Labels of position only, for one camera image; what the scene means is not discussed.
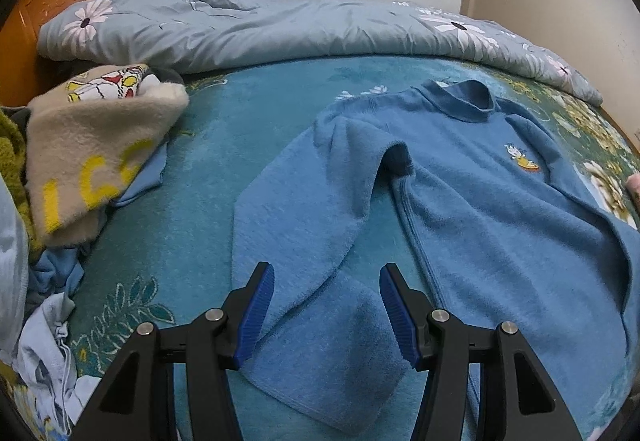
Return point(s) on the wooden headboard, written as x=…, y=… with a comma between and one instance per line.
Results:
x=24, y=73

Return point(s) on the grey-blue daisy quilt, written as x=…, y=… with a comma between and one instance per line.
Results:
x=193, y=36

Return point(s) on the blue fleece sweater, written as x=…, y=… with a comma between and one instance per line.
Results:
x=499, y=223

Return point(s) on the teal floral bed blanket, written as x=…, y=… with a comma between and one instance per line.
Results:
x=167, y=254

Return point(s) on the light blue garment pile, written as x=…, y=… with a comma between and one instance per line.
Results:
x=48, y=392

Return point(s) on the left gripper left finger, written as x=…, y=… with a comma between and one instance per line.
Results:
x=135, y=399

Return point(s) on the beige fleece garment yellow letters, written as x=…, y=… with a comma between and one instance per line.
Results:
x=86, y=141

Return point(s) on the blue cloth under beige garment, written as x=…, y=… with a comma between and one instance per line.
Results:
x=59, y=269

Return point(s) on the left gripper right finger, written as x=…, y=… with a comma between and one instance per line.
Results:
x=518, y=399

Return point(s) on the pink sleeved right forearm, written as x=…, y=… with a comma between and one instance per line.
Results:
x=633, y=187

